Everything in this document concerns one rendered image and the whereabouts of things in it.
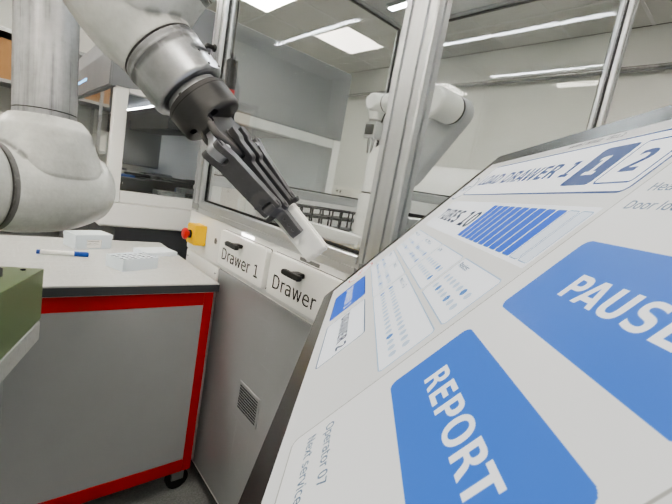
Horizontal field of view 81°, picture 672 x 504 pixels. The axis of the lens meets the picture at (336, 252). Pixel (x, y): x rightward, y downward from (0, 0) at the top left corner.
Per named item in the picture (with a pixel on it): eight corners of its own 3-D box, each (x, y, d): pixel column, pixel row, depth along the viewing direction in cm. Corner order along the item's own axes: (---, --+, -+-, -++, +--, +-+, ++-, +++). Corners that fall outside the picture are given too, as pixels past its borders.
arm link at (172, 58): (206, 34, 48) (238, 75, 49) (159, 84, 51) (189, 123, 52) (164, 14, 40) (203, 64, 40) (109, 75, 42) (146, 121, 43)
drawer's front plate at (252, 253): (260, 288, 108) (266, 249, 106) (217, 262, 129) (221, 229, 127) (266, 288, 109) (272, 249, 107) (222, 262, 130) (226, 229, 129)
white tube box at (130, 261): (122, 272, 120) (123, 259, 119) (105, 265, 123) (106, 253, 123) (157, 268, 131) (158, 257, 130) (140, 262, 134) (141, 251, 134)
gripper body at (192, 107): (197, 67, 41) (254, 141, 42) (231, 77, 49) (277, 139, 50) (151, 115, 43) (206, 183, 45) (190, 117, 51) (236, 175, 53)
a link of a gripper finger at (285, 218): (278, 196, 47) (270, 200, 45) (304, 229, 48) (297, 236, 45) (269, 203, 48) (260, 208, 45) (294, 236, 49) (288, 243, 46)
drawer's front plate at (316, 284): (333, 332, 84) (342, 283, 83) (265, 291, 106) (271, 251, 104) (339, 331, 86) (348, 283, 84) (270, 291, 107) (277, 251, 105)
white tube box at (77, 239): (74, 249, 135) (75, 234, 134) (62, 244, 139) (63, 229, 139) (111, 248, 146) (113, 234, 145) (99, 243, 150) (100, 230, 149)
